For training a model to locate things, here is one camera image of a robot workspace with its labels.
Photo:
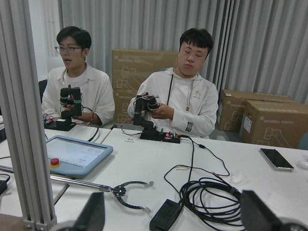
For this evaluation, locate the cardboard box right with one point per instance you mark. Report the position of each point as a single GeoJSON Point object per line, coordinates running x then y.
{"type": "Point", "coordinates": [274, 124]}

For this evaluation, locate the aluminium frame post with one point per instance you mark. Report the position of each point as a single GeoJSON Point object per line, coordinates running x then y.
{"type": "Point", "coordinates": [20, 105]}

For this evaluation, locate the blue teach pendant tablet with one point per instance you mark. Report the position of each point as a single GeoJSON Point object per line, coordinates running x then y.
{"type": "Point", "coordinates": [74, 158]}

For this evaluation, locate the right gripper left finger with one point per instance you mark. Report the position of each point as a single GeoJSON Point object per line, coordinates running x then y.
{"type": "Point", "coordinates": [92, 217]}

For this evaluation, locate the reacher grabber tool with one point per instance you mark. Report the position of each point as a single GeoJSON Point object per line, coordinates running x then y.
{"type": "Point", "coordinates": [118, 192]}

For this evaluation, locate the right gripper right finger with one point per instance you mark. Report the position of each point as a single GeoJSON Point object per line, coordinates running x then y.
{"type": "Point", "coordinates": [255, 215]}

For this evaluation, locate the black power adapter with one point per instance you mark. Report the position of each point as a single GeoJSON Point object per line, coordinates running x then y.
{"type": "Point", "coordinates": [165, 216]}

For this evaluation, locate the person with glasses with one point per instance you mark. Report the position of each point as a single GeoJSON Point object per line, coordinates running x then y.
{"type": "Point", "coordinates": [96, 91]}

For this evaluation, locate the person in white hoodie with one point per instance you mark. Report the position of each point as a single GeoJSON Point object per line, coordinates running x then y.
{"type": "Point", "coordinates": [187, 102]}

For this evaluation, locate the black smartphone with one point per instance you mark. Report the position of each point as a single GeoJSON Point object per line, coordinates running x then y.
{"type": "Point", "coordinates": [276, 160]}

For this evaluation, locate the cardboard box behind persons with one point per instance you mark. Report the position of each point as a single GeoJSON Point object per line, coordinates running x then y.
{"type": "Point", "coordinates": [130, 67]}

